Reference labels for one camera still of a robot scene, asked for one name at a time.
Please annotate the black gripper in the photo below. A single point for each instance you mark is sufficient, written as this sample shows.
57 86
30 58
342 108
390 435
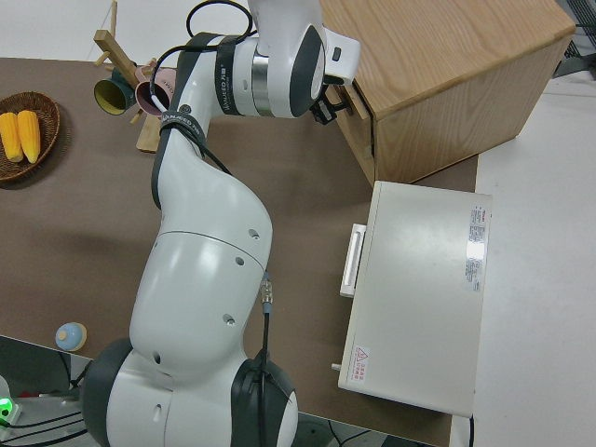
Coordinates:
322 104

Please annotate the light wooden cabinet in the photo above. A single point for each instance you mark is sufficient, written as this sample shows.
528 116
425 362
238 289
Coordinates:
442 70

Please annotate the pink mug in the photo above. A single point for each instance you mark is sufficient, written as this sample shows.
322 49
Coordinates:
156 95

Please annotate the wooden mug rack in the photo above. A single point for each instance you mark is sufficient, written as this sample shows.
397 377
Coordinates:
122 60

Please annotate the dark blue mug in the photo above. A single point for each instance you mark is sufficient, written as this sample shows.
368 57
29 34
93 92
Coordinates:
111 95

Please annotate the white countertop oven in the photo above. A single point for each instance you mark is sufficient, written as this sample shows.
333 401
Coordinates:
414 298

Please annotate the brown table mat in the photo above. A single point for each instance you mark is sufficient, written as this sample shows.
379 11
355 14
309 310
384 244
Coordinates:
84 219

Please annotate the brown wicker basket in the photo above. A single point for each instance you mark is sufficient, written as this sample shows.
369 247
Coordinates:
46 121

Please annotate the yellow corn cob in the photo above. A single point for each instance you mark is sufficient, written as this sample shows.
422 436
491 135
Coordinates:
10 137
29 135

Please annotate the blue round bell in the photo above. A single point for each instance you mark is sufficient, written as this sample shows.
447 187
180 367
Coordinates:
71 336

